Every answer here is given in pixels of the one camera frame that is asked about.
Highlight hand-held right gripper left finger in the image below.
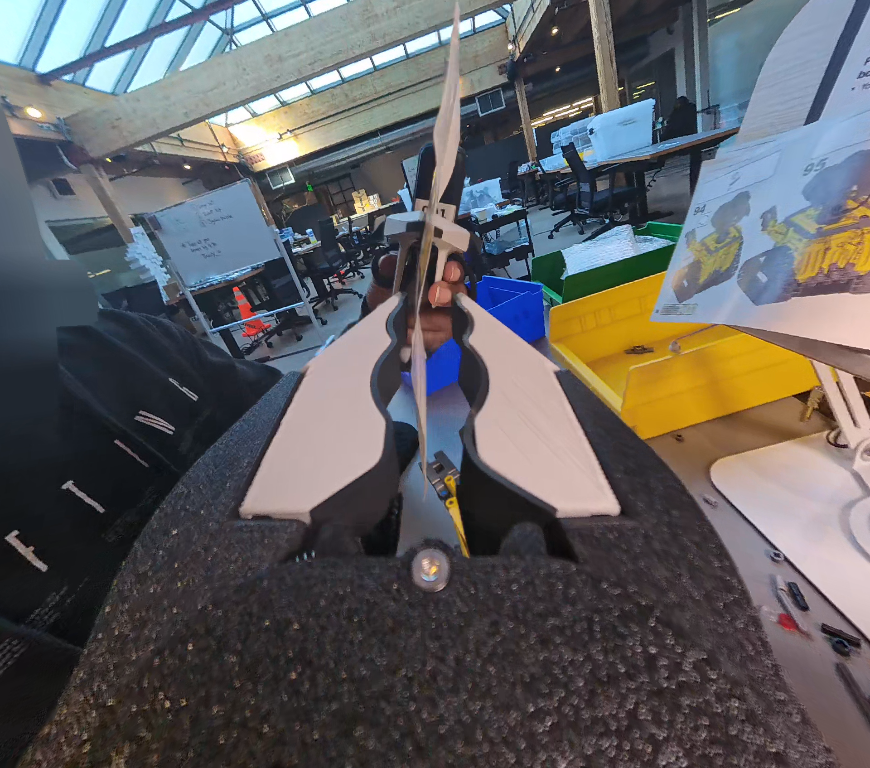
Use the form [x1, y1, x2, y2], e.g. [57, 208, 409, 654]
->
[238, 292, 409, 555]

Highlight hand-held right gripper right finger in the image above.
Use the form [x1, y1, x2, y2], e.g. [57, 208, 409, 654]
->
[453, 292, 622, 556]

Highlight white sticker sheet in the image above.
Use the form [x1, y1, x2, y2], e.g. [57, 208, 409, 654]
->
[406, 0, 463, 497]

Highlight yellow grey brick robot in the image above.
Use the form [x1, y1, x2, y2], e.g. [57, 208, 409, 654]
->
[420, 450, 471, 560]

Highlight building instruction booklet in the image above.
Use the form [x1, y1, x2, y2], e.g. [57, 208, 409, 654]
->
[651, 119, 870, 351]

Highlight printed task sheet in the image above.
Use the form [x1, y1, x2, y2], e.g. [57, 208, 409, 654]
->
[805, 30, 870, 126]

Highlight person's left hand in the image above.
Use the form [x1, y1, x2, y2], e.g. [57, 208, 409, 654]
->
[370, 250, 470, 362]

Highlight blue plastic bin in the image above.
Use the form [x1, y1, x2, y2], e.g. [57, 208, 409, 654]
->
[401, 275, 546, 398]

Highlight orange traffic cone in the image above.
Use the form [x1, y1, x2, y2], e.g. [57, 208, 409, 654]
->
[232, 285, 271, 337]

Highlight yellow plastic bin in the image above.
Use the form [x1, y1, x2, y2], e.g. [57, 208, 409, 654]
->
[549, 270, 822, 440]

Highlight green plastic bin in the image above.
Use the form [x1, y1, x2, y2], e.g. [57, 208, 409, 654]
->
[532, 223, 682, 307]

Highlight black office chair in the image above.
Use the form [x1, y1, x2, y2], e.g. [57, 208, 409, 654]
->
[549, 141, 640, 240]

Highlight bubble wrap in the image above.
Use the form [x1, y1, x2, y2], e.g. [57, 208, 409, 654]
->
[557, 234, 674, 280]

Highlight white plastic storage box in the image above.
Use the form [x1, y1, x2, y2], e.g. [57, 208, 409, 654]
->
[586, 98, 658, 165]

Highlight whiteboard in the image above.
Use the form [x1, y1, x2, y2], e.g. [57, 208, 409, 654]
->
[146, 179, 283, 288]

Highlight white booklet stand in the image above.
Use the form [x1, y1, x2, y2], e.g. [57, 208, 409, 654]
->
[669, 0, 870, 561]

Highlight long wooden table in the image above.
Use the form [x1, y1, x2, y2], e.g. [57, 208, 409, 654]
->
[537, 126, 742, 225]

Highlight scattered small brick parts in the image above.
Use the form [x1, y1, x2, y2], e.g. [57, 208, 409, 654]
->
[700, 493, 870, 725]

